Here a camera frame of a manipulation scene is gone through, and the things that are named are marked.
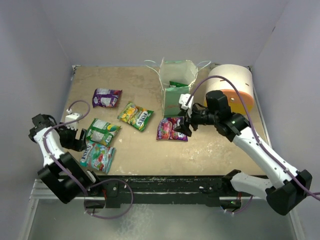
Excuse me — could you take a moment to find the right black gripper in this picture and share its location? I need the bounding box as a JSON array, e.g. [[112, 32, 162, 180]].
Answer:
[[174, 102, 219, 136]]

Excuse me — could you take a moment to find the purple Fox's candy bag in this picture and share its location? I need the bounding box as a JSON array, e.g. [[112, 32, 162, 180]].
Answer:
[[156, 117, 188, 142]]

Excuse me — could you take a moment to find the green snack packet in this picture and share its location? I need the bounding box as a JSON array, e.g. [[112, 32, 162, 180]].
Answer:
[[169, 81, 189, 88], [85, 118, 121, 147]]

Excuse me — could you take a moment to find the green paper bag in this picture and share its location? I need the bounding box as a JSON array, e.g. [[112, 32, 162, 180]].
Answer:
[[144, 59, 211, 118]]

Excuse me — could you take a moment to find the white round drawer box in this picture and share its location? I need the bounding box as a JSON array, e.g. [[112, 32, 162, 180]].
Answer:
[[205, 64, 255, 115]]

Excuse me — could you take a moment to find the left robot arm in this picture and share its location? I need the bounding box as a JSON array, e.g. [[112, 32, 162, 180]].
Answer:
[[28, 113, 103, 204]]

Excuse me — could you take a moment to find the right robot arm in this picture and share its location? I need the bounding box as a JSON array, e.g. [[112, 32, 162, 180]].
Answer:
[[175, 90, 313, 216]]

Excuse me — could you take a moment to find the teal Fox's candy bag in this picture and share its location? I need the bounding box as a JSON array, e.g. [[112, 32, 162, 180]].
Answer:
[[80, 141, 116, 174]]

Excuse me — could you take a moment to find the yellow green Fox's candy bag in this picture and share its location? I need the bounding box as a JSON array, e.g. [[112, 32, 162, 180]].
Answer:
[[117, 101, 154, 132]]

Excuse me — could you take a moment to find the purple snack packet back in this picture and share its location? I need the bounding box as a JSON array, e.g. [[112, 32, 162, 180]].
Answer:
[[92, 88, 123, 108]]

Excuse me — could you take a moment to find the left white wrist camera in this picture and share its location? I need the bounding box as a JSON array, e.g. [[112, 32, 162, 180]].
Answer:
[[65, 109, 82, 131]]

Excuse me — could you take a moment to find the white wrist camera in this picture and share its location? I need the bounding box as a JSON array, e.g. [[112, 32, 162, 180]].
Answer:
[[65, 109, 82, 131], [178, 93, 194, 111]]

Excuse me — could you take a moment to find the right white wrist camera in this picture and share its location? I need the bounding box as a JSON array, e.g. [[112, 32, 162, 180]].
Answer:
[[178, 93, 194, 111]]

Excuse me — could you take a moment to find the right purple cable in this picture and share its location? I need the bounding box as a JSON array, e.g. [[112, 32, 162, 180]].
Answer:
[[187, 75, 320, 215]]

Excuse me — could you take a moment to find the purple cable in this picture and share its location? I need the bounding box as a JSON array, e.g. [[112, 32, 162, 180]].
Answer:
[[187, 75, 320, 215], [42, 100, 135, 220]]

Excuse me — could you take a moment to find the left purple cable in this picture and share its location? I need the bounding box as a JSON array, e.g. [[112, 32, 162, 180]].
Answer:
[[42, 100, 135, 220]]

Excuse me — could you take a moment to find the black base frame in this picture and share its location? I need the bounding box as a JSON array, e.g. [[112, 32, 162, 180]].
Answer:
[[88, 175, 249, 208]]

